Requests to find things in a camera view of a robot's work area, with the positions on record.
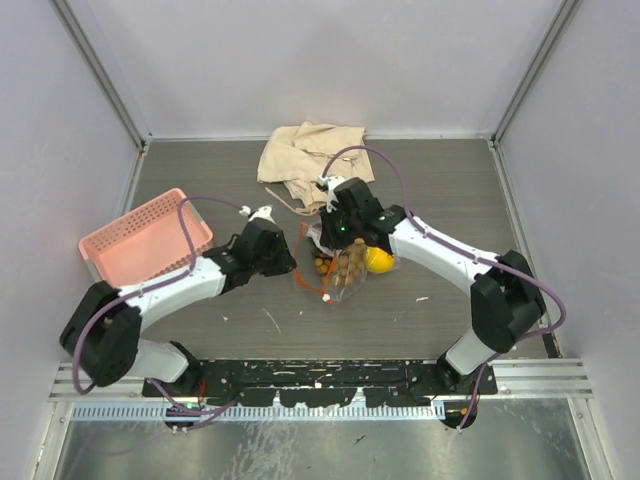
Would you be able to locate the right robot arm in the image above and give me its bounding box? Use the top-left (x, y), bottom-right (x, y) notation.
top-left (316, 176), bottom-right (547, 394)

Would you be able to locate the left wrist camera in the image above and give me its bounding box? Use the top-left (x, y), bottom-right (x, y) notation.
top-left (239, 205), bottom-right (274, 223)

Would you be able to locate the purple cable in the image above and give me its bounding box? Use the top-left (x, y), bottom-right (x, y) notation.
top-left (319, 145), bottom-right (569, 361)
top-left (72, 195), bottom-right (251, 396)

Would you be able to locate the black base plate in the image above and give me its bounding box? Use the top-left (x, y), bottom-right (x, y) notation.
top-left (142, 358), bottom-right (499, 409)

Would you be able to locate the fake brown longan bunch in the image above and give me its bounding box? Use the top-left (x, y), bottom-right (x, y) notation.
top-left (330, 238), bottom-right (367, 287)

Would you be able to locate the clear zip top bag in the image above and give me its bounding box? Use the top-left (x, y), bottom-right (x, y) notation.
top-left (293, 222), bottom-right (400, 304)

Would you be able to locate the aluminium frame rail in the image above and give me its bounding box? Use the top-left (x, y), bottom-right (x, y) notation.
top-left (49, 362), bottom-right (151, 401)

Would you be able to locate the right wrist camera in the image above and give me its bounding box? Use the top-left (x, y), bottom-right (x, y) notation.
top-left (316, 175), bottom-right (346, 212)

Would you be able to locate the grey slotted cable duct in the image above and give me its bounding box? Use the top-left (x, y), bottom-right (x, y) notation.
top-left (71, 402), bottom-right (445, 422)

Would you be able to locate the pink plastic basket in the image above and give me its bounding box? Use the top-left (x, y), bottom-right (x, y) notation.
top-left (78, 188), bottom-right (214, 287)

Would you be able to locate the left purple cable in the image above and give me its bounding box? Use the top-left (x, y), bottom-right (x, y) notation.
top-left (72, 195), bottom-right (251, 396)

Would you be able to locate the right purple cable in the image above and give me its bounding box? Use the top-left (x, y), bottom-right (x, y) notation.
top-left (319, 145), bottom-right (569, 361)

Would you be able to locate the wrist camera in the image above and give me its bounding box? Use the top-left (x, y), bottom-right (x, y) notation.
top-left (316, 175), bottom-right (346, 212)
top-left (239, 205), bottom-right (274, 223)

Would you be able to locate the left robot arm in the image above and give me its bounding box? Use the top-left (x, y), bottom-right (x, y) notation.
top-left (59, 217), bottom-right (296, 396)

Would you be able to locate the beige cloth drawstring bag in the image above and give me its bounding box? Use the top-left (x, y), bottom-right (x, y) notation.
top-left (257, 121), bottom-right (375, 217)

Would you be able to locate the fake lemon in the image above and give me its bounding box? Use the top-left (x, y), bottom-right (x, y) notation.
top-left (365, 247), bottom-right (395, 274)

